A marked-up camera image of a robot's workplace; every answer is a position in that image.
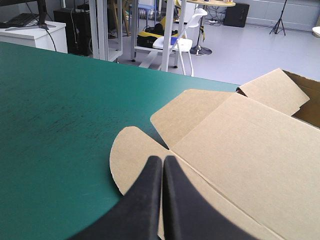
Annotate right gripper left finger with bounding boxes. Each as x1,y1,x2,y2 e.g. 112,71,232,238
71,155,164,240

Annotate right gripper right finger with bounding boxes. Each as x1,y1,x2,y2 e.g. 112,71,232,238
162,155,254,240

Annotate brown cardboard box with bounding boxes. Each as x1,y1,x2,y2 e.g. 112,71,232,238
109,67,320,240

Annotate black box cabinet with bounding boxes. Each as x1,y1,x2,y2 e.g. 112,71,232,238
222,2,251,28

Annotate white folding chair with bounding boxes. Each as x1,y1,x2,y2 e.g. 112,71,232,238
152,14,195,77

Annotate yellow robot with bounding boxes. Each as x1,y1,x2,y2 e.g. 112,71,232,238
136,0,182,49

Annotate black computer tower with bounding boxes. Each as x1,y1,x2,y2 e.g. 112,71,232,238
53,7,94,57

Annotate white bar stool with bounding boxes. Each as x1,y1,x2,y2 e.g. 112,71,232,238
188,7,213,57

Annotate white cabinet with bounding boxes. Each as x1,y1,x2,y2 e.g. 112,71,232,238
0,21,69,54

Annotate round wooden table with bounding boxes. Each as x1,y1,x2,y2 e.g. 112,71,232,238
186,0,237,8

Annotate black tripod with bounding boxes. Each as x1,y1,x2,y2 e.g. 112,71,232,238
269,0,287,37

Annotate monitor stand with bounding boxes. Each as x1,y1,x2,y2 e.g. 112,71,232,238
4,0,57,32

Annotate black keyboard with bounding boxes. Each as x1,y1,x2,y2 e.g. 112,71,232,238
0,12,40,29

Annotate white metal rack frame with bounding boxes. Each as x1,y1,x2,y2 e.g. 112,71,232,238
88,0,126,64
131,0,187,73

